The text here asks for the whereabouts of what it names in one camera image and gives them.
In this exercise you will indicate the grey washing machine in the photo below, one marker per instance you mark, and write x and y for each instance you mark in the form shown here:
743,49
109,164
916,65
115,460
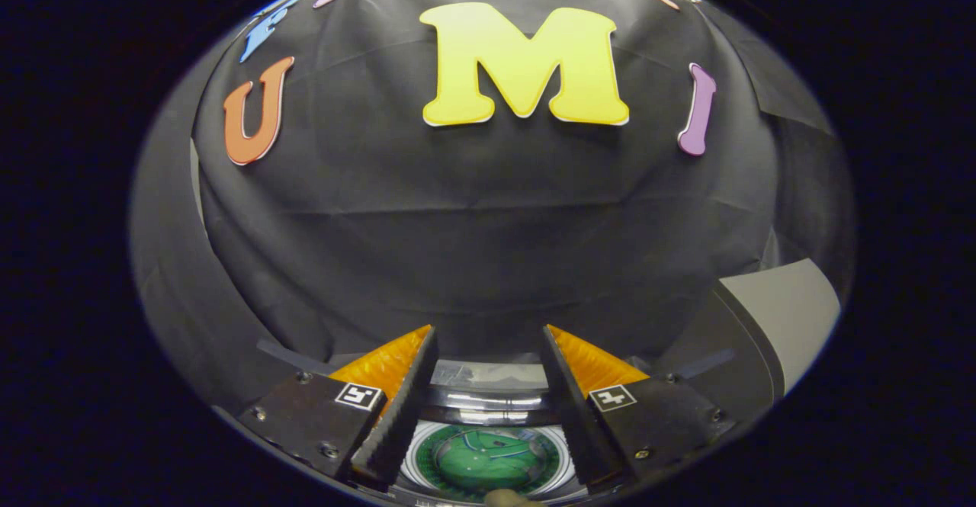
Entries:
415,470

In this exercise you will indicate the beige cabinet with dark top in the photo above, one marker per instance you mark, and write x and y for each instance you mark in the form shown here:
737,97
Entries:
785,316

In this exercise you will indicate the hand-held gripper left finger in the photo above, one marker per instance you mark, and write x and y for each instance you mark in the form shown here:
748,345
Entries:
396,415

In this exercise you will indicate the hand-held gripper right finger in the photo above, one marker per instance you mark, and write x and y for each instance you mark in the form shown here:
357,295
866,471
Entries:
576,415

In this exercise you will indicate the green polo shirt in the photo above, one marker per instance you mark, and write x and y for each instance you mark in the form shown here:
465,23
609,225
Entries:
488,461

